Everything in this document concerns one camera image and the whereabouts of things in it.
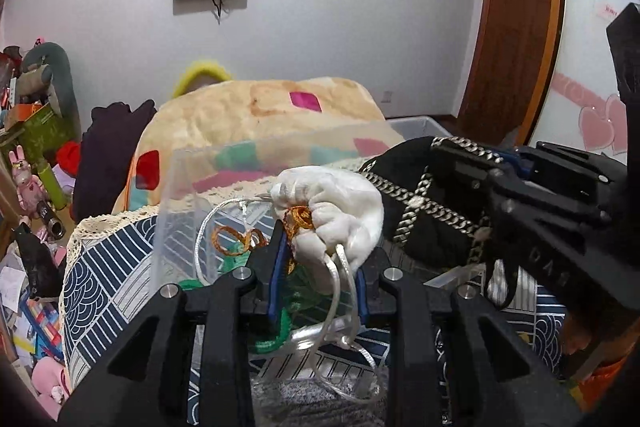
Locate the pink plush toy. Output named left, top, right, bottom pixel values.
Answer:
left=32, top=357, right=70, bottom=421

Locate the brown wooden door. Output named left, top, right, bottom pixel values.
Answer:
left=439, top=0, right=564, bottom=146

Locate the dark purple garment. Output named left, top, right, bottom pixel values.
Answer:
left=73, top=100, right=156, bottom=223

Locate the black bag with chain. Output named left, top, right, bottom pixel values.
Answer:
left=359, top=134, right=526, bottom=313

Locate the red plush item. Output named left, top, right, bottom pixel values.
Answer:
left=55, top=141, right=81, bottom=178

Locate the white drawstring pouch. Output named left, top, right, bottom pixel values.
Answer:
left=193, top=164, right=388, bottom=405

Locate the green cardboard box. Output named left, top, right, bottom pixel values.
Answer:
left=1, top=105, right=77, bottom=169

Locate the pink rabbit figurine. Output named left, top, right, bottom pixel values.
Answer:
left=9, top=145, right=49, bottom=225

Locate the clear plastic storage box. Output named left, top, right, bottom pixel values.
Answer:
left=150, top=117, right=451, bottom=293

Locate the grey glitter pouch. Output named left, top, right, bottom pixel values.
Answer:
left=252, top=379, right=386, bottom=427

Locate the yellow plush ring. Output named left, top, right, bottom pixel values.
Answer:
left=170, top=58, right=234, bottom=99

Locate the blue white patterned tablecloth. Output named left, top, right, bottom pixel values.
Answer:
left=58, top=156, right=569, bottom=427

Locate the grey green plush toy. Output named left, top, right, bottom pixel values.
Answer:
left=16, top=42, right=80, bottom=133

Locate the beige patchwork plush blanket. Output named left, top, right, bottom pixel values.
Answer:
left=113, top=77, right=386, bottom=213

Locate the green knitted cloth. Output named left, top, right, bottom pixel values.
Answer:
left=177, top=250, right=327, bottom=356

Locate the green bottle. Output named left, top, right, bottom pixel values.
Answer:
left=37, top=158, right=67, bottom=210

